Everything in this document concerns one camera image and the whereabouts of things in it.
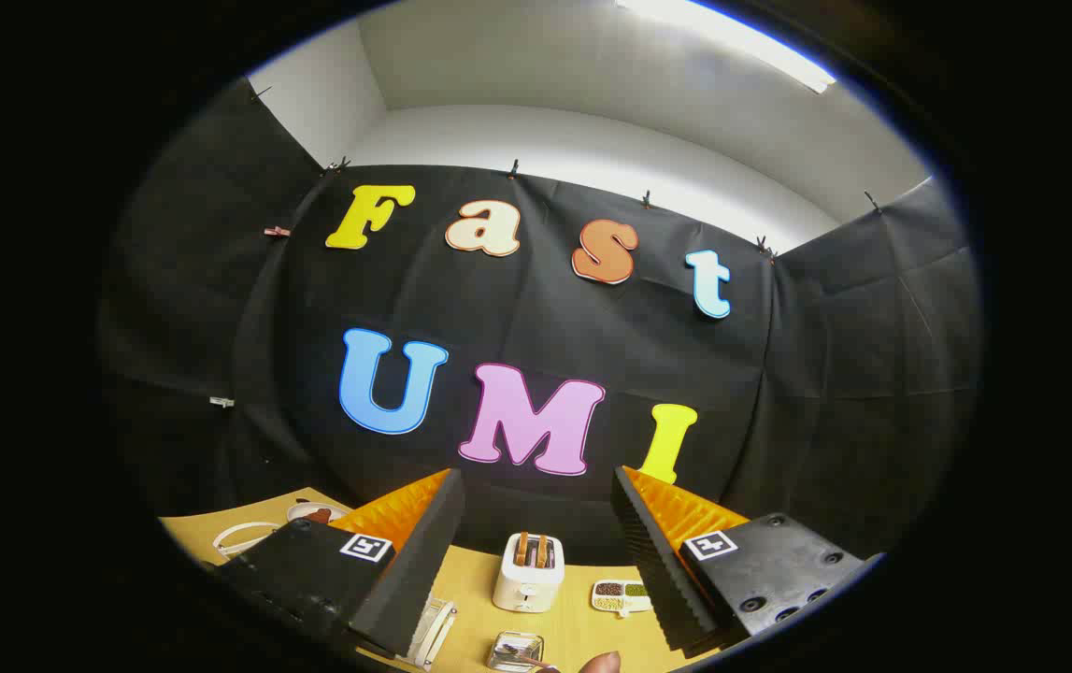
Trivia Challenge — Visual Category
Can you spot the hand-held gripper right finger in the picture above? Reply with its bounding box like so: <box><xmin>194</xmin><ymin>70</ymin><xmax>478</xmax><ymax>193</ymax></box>
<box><xmin>610</xmin><ymin>465</ymin><xmax>882</xmax><ymax>660</ymax></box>

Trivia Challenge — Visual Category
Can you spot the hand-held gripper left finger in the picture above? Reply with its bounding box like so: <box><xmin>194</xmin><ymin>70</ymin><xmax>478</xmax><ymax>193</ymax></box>
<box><xmin>216</xmin><ymin>467</ymin><xmax>466</xmax><ymax>660</ymax></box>

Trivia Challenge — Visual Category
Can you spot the white wire dish rack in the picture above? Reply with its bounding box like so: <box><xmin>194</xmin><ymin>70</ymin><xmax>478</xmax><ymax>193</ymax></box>
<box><xmin>213</xmin><ymin>522</ymin><xmax>458</xmax><ymax>670</ymax></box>

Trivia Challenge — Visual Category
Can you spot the metal wire basket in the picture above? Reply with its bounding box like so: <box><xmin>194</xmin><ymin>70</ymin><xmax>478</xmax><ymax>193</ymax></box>
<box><xmin>487</xmin><ymin>632</ymin><xmax>546</xmax><ymax>673</ymax></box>

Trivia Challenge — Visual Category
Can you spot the small plate with sausages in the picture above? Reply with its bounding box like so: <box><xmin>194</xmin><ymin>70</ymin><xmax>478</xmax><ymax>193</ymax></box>
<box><xmin>286</xmin><ymin>501</ymin><xmax>352</xmax><ymax>526</ymax></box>

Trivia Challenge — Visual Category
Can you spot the white divided snack tray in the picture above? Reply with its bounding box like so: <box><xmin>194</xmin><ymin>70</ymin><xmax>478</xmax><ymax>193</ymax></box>
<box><xmin>591</xmin><ymin>579</ymin><xmax>653</xmax><ymax>620</ymax></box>

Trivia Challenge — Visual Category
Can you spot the white toaster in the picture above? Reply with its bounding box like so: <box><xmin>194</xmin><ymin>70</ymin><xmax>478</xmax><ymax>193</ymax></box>
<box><xmin>493</xmin><ymin>533</ymin><xmax>565</xmax><ymax>614</ymax></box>

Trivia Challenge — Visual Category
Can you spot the black backdrop cloth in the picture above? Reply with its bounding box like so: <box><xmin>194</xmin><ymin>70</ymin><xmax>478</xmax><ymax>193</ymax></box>
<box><xmin>96</xmin><ymin>79</ymin><xmax>983</xmax><ymax>564</ymax></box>

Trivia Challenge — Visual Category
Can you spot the row of black cloth clips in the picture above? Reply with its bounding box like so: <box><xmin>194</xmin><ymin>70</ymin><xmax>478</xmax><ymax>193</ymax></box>
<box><xmin>250</xmin><ymin>86</ymin><xmax>882</xmax><ymax>258</ymax></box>

